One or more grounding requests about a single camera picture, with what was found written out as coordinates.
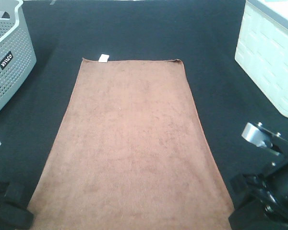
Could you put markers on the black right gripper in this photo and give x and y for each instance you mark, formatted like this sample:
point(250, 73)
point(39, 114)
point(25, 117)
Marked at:
point(269, 187)

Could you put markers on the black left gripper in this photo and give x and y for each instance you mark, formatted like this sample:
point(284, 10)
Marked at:
point(13, 216)

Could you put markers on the brown towel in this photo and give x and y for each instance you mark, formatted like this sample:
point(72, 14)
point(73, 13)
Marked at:
point(131, 154)

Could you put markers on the grey perforated laundry basket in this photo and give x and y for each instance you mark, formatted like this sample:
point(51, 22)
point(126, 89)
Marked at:
point(17, 56)

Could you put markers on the white plastic storage box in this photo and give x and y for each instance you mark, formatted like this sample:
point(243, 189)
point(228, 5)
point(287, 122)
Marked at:
point(262, 49)

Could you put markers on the black table cloth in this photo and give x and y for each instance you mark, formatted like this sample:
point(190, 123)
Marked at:
point(201, 33)

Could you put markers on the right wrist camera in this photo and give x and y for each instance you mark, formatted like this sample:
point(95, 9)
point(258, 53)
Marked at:
point(256, 135)

